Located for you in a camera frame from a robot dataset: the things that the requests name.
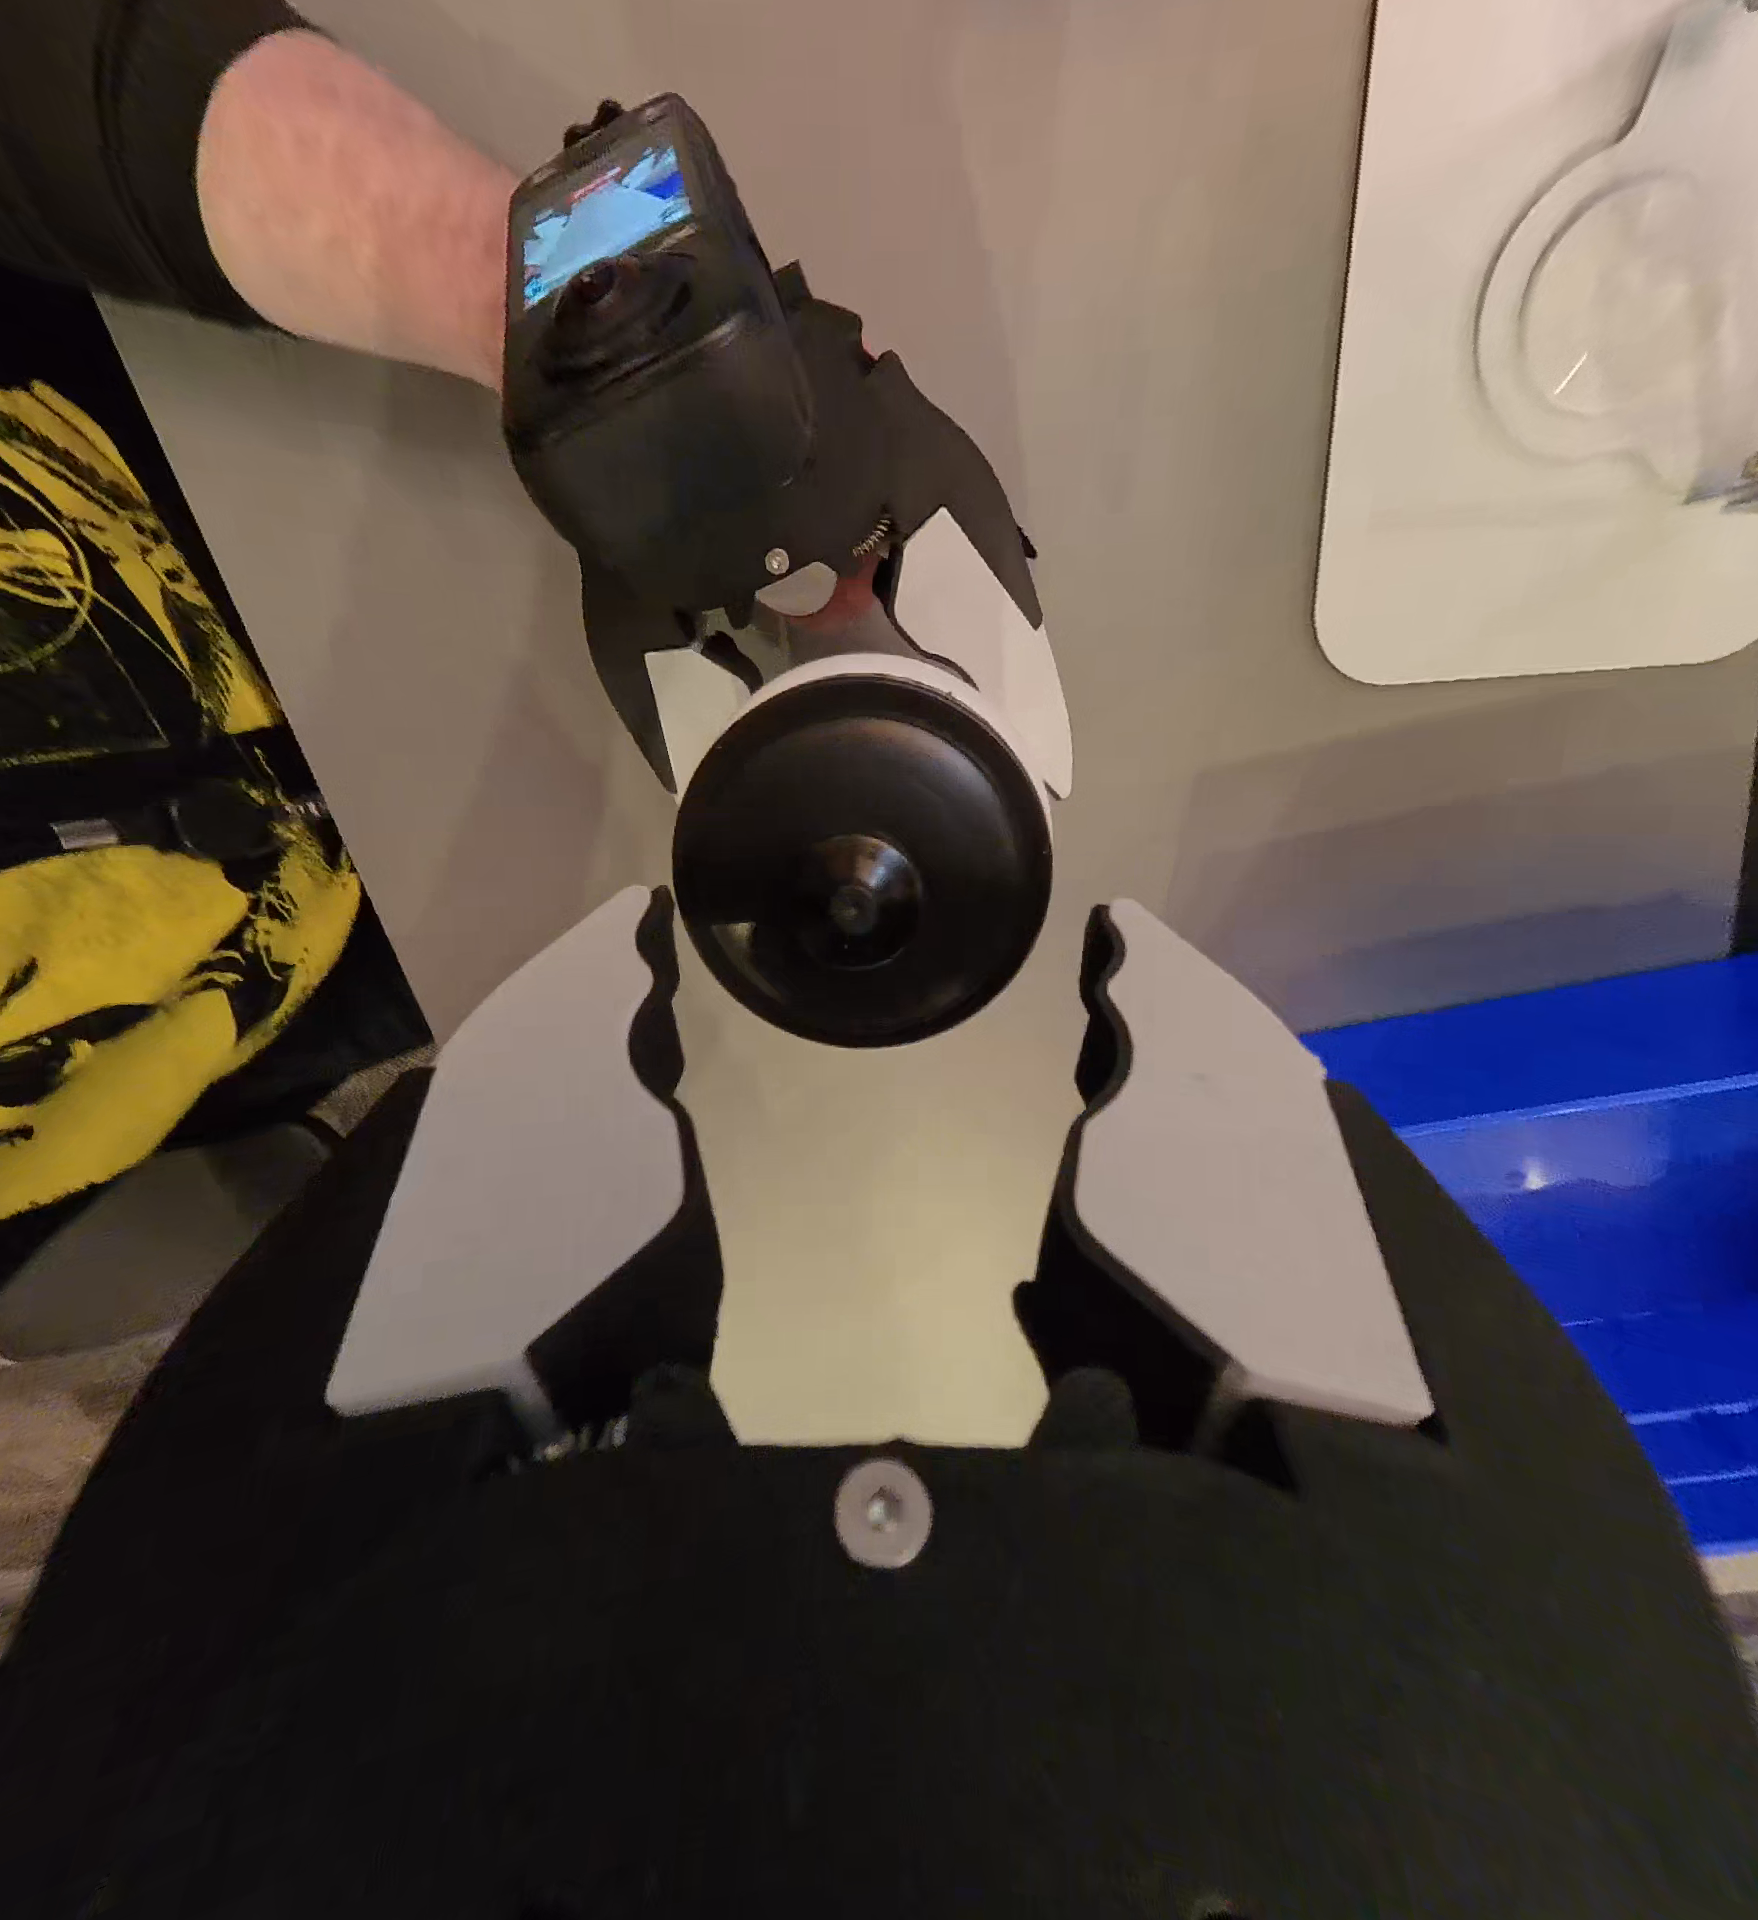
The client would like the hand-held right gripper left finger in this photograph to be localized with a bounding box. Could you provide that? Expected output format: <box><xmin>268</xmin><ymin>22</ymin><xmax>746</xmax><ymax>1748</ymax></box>
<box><xmin>328</xmin><ymin>883</ymin><xmax>725</xmax><ymax>1424</ymax></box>

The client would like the grey padded armrest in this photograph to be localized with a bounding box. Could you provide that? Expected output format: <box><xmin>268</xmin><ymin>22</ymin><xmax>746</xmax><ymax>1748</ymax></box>
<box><xmin>0</xmin><ymin>1125</ymin><xmax>357</xmax><ymax>1361</ymax></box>

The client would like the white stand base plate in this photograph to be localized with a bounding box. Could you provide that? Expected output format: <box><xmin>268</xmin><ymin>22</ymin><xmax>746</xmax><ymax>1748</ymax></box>
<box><xmin>1314</xmin><ymin>0</ymin><xmax>1758</xmax><ymax>690</ymax></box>

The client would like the person's left forearm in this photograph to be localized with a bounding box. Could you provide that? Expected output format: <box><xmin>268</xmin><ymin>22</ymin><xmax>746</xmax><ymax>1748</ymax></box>
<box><xmin>0</xmin><ymin>0</ymin><xmax>526</xmax><ymax>391</ymax></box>

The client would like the clear round stand foot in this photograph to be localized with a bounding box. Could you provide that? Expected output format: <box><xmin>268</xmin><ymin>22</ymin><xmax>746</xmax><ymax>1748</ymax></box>
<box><xmin>1474</xmin><ymin>0</ymin><xmax>1758</xmax><ymax>517</ymax></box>

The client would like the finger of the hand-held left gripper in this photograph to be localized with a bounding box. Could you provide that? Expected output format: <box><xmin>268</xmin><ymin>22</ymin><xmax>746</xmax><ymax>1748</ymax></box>
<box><xmin>650</xmin><ymin>625</ymin><xmax>776</xmax><ymax>788</ymax></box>
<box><xmin>896</xmin><ymin>503</ymin><xmax>1077</xmax><ymax>800</ymax></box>

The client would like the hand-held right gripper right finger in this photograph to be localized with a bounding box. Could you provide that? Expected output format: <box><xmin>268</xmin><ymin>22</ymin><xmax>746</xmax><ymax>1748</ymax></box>
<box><xmin>1018</xmin><ymin>901</ymin><xmax>1439</xmax><ymax>1441</ymax></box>

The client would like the black bottle lid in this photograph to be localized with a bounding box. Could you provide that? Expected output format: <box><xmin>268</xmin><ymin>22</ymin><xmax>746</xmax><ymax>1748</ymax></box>
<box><xmin>669</xmin><ymin>673</ymin><xmax>1059</xmax><ymax>1053</ymax></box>

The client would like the black yellow printed shirt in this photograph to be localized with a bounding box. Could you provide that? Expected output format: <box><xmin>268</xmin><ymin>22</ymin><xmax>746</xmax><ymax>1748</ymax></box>
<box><xmin>0</xmin><ymin>240</ymin><xmax>432</xmax><ymax>1351</ymax></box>

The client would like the blue plastic bin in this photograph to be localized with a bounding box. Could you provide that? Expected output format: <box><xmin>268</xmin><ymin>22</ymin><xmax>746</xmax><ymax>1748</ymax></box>
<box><xmin>1306</xmin><ymin>944</ymin><xmax>1758</xmax><ymax>1557</ymax></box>

